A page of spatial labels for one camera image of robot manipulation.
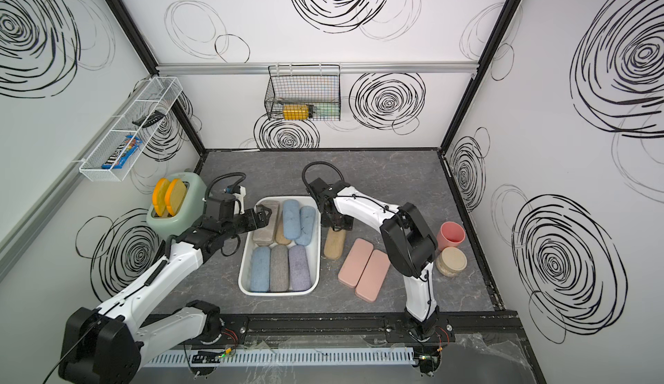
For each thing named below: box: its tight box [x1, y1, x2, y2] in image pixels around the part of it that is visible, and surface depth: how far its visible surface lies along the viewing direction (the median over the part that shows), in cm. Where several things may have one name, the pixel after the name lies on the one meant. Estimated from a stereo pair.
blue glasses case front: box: [294, 205, 316, 247], surface depth 94 cm
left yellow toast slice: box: [151, 177, 171, 218], surface depth 80 cm
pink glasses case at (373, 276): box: [354, 249, 391, 303], surface depth 84 cm
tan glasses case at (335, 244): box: [323, 226, 346, 261], surface depth 86 cm
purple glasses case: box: [287, 244, 313, 292], surface depth 84 cm
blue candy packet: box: [101, 134, 144, 170], surface depth 72 cm
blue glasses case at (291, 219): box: [282, 198, 301, 241], surface depth 91 cm
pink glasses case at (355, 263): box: [337, 237, 374, 288], surface depth 87 cm
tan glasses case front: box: [274, 223, 292, 246], surface depth 90 cm
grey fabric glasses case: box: [269, 243, 290, 292], surface depth 84 cm
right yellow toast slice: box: [164, 178, 187, 217], surface depth 80 cm
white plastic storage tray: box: [237, 195, 322, 297], surface depth 86 cm
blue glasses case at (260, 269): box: [249, 246, 271, 293], surface depth 83 cm
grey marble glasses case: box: [252, 200, 281, 247], surface depth 87 cm
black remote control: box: [131, 109, 166, 128], surface depth 82 cm
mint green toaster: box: [146, 172, 208, 236], surface depth 83 cm
